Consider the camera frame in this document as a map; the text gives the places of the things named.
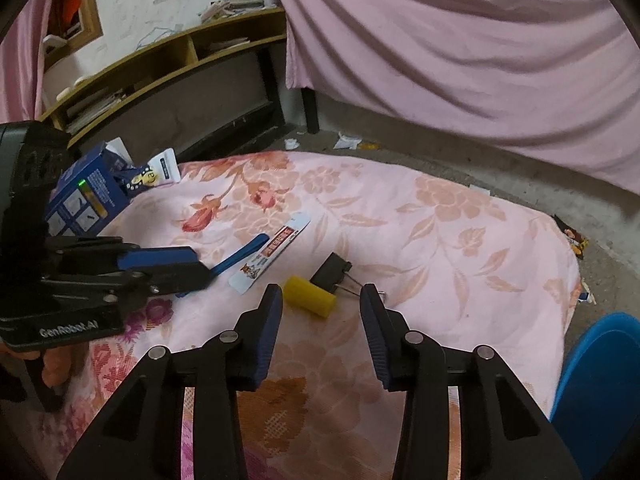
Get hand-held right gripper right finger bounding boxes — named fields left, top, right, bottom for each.
left=360, top=283, right=583, bottom=480

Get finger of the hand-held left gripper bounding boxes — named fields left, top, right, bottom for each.
left=117, top=246, right=199, bottom=271
left=131, top=261, right=211, bottom=295

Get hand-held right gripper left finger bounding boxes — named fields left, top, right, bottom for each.
left=56, top=283, right=284, bottom=480

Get yellow plastic cap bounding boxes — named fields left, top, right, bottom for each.
left=282, top=275, right=337, bottom=320

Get blue plastic stick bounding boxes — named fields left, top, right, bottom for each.
left=175, top=233, right=271, bottom=297

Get black binder clip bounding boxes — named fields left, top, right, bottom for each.
left=310, top=252, right=386, bottom=297

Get blue cardboard box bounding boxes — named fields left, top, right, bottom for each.
left=45, top=141, right=133, bottom=236

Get person's left hand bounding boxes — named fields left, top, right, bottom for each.
left=0, top=340, right=78, bottom=388

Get white toothpaste tube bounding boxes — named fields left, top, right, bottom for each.
left=229, top=212, right=312, bottom=295

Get blue yellow cartoon packet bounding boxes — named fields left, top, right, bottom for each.
left=117, top=162, right=163, bottom=193

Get white plastic packet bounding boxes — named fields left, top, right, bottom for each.
left=150, top=147, right=182, bottom=183

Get pink floral blanket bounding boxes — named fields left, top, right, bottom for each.
left=75, top=151, right=583, bottom=480

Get dark furniture panel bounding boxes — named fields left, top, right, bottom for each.
left=67, top=50, right=286, bottom=161

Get row of leaning books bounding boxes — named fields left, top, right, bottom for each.
left=65, top=87, right=126, bottom=133

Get wooden shelf unit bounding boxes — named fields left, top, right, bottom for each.
left=40, top=7, right=288, bottom=136

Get pink hanging cloth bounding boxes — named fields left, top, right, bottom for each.
left=0, top=0, right=56, bottom=121

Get dark snack wrapper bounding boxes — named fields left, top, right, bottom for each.
left=552, top=214, right=591, bottom=260

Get books in shelf cubby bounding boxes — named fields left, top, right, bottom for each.
left=205, top=37, right=251, bottom=53

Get blue plastic chair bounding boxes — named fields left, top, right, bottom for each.
left=550, top=311, right=640, bottom=471

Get stack of papers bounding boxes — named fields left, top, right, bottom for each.
left=197, top=0, right=278, bottom=23

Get pink draped curtain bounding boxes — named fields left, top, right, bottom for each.
left=262, top=0, right=640, bottom=191

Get wooden frame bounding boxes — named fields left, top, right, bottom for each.
left=47, top=0, right=103, bottom=56

